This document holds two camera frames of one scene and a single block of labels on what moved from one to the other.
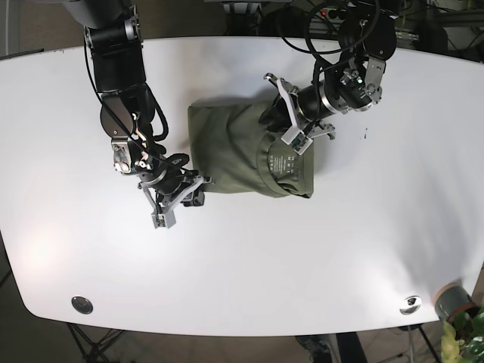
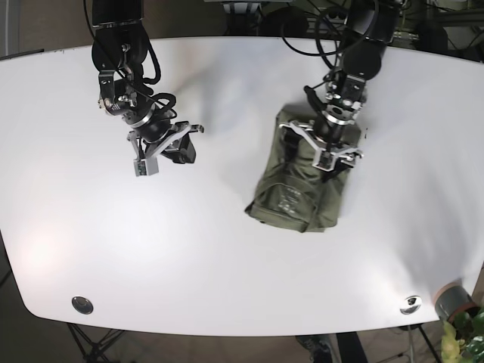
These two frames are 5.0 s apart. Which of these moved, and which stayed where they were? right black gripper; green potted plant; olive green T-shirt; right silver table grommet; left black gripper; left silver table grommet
Moved: olive green T-shirt; left black gripper; right black gripper
Stayed: green potted plant; left silver table grommet; right silver table grommet
